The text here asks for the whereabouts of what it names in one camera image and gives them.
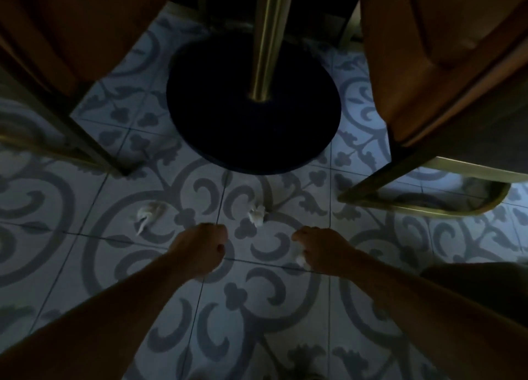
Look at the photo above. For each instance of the person's right fingers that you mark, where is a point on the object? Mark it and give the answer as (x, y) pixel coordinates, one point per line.
(301, 237)

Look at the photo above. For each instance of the brass table pole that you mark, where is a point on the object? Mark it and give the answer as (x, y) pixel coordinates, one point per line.
(270, 37)

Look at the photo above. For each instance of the black round table base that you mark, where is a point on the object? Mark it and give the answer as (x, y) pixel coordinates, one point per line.
(253, 115)

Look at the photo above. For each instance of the brown leather chair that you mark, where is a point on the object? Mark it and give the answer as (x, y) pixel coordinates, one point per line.
(449, 82)
(49, 62)

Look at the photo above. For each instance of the person's right forearm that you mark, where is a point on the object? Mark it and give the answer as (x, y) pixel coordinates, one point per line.
(445, 322)

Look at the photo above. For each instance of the white tissue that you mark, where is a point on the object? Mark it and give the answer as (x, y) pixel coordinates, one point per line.
(145, 217)
(302, 260)
(256, 216)

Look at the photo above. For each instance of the person's left hand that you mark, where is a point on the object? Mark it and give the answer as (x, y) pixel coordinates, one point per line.
(198, 245)

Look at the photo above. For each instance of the person's left forearm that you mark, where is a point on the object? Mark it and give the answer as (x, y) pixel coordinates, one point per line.
(95, 322)

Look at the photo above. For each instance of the person's left fingers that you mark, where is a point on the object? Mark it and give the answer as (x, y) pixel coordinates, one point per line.
(220, 243)

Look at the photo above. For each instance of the person's dark trouser leg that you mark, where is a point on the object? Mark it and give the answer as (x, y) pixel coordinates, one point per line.
(482, 285)

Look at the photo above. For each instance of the person's right hand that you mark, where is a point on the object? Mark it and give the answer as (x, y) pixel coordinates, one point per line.
(326, 247)

